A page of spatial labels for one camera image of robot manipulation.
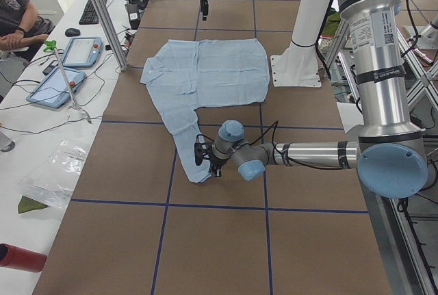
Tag light blue button shirt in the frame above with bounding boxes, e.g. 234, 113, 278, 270
140, 38, 270, 183

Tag black keyboard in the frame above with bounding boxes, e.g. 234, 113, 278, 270
79, 0, 99, 25

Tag far blue teach pendant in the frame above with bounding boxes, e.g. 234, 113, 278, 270
62, 37, 103, 68

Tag blue teach pendant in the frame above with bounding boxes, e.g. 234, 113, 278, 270
26, 66, 86, 108
62, 37, 103, 68

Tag black computer mouse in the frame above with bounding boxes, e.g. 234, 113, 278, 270
64, 27, 81, 37

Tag metal rod with green clip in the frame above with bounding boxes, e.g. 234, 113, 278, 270
43, 40, 92, 124

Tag clear plastic bag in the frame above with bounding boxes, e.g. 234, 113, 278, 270
18, 139, 90, 209

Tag near blue teach pendant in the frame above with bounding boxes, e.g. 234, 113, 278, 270
26, 66, 86, 108

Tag seated person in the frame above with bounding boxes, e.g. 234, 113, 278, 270
1, 0, 55, 62

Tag green cloth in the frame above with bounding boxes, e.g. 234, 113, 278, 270
17, 196, 48, 214

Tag red bottle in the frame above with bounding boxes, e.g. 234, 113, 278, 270
1, 244, 47, 272

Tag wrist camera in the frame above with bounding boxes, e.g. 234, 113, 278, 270
194, 134, 214, 166

